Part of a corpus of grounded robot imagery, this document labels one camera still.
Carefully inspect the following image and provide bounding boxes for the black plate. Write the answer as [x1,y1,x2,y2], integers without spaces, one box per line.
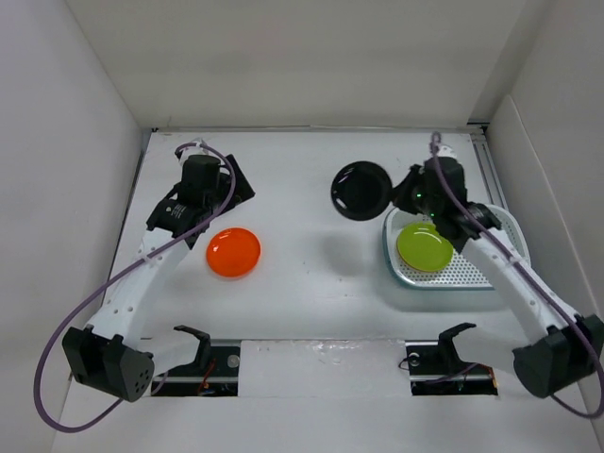
[330,160,393,222]

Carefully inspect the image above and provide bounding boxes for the green plate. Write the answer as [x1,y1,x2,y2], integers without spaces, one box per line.
[395,222,454,273]

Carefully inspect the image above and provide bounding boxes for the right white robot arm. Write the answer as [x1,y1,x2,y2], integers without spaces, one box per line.
[391,157,603,398]

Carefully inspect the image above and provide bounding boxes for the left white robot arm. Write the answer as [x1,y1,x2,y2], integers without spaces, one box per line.
[62,154,255,402]

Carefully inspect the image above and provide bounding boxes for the white perforated plastic bin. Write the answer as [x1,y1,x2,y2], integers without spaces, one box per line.
[381,202,532,290]

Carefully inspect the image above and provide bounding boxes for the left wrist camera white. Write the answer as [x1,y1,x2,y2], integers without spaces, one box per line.
[175,138,209,167]

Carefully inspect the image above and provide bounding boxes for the aluminium rail right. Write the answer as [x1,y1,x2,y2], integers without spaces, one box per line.
[466,123,551,337]

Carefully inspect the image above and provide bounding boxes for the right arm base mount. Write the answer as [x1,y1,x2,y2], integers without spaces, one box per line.
[398,323,498,396]

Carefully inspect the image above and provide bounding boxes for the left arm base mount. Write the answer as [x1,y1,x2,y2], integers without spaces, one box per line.
[147,325,242,397]

